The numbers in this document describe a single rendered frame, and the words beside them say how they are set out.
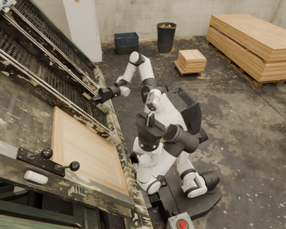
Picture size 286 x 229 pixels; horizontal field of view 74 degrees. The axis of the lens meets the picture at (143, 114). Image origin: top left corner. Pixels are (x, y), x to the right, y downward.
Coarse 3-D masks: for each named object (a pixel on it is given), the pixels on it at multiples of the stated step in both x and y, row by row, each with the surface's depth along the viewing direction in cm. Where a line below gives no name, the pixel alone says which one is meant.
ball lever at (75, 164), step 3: (72, 162) 70; (75, 162) 70; (78, 162) 71; (54, 165) 76; (57, 165) 75; (69, 165) 70; (72, 165) 69; (75, 165) 69; (78, 165) 70; (54, 168) 75; (57, 168) 75; (60, 168) 74; (63, 168) 74; (66, 168) 73; (69, 168) 70; (72, 168) 69; (75, 168) 69; (78, 168) 70
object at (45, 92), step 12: (0, 60) 88; (12, 60) 93; (12, 72) 92; (24, 72) 94; (24, 84) 97; (36, 84) 99; (48, 96) 106; (60, 96) 112; (60, 108) 112; (72, 108) 115; (84, 120) 123; (96, 120) 133; (108, 132) 139
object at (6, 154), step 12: (0, 144) 62; (0, 156) 61; (12, 156) 63; (24, 168) 67; (36, 168) 69; (60, 180) 78; (72, 180) 80; (84, 180) 87; (96, 192) 91; (108, 192) 98; (120, 192) 107; (120, 204) 106; (132, 204) 110
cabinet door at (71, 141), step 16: (64, 112) 114; (64, 128) 104; (80, 128) 119; (64, 144) 95; (80, 144) 108; (96, 144) 124; (112, 144) 145; (64, 160) 88; (80, 160) 98; (96, 160) 112; (112, 160) 129; (96, 176) 101; (112, 176) 116
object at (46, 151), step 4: (44, 148) 62; (48, 148) 62; (28, 152) 68; (44, 152) 61; (48, 152) 61; (52, 152) 63; (28, 156) 67; (32, 156) 66; (36, 156) 65; (44, 156) 61; (48, 156) 62
